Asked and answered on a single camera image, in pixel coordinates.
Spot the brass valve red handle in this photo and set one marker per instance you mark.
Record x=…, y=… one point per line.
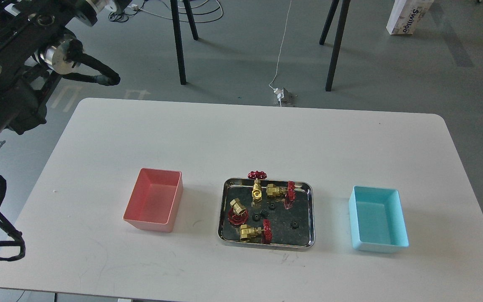
x=273, y=191
x=264, y=233
x=237, y=215
x=256, y=192

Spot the black table leg left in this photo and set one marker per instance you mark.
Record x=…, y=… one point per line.
x=178, y=34

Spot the black table leg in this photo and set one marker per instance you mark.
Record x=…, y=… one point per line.
x=178, y=34
x=338, y=37

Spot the pink plastic box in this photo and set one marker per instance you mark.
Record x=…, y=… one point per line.
x=155, y=199

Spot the brass valve red handle front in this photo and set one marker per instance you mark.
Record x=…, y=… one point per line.
x=264, y=233

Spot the upright brass valve red handle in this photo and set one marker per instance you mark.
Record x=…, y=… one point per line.
x=256, y=192

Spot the black table leg right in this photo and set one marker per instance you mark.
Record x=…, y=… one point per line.
x=338, y=37

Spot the steel metal tray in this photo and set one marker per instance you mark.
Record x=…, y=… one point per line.
x=300, y=210

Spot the floor power socket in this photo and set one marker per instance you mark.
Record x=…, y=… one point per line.
x=283, y=97

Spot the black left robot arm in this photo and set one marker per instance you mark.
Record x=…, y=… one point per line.
x=37, y=51

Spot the blue plastic box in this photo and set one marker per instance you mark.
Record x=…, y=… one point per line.
x=377, y=220

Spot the white cardboard box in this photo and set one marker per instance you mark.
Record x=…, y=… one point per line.
x=405, y=16

